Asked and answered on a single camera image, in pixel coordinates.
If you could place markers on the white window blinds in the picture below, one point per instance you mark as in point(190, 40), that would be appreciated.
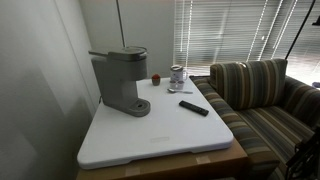
point(226, 30)

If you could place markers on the black remote control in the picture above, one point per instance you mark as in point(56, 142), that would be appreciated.
point(194, 108)

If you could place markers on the striped sofa cushion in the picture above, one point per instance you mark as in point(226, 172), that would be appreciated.
point(250, 83)

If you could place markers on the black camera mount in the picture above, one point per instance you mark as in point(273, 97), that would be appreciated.
point(316, 22)

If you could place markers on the thin metal pole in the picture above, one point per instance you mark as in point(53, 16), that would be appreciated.
point(120, 23)

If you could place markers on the black tripod stand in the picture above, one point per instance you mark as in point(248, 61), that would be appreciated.
point(305, 158)

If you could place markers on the metal spoon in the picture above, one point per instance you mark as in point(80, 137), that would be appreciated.
point(173, 90)

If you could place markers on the white plastic board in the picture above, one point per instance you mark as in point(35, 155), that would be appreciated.
point(160, 133)

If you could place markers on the wooden side table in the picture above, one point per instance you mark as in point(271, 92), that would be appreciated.
point(173, 166)

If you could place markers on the white lidded travel mug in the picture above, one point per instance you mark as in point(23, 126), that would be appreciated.
point(176, 73)

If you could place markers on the grey single-serve coffee machine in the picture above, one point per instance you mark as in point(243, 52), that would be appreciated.
point(120, 83)

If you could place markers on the small cup with red top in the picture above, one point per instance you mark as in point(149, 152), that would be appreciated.
point(156, 80)

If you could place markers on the thin black slanted pole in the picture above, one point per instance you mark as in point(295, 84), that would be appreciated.
point(299, 30)

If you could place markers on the white coffee pod red lid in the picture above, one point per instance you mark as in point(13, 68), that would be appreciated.
point(172, 84)
point(180, 85)

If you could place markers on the striped fabric sofa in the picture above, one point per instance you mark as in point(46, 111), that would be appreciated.
point(266, 126)

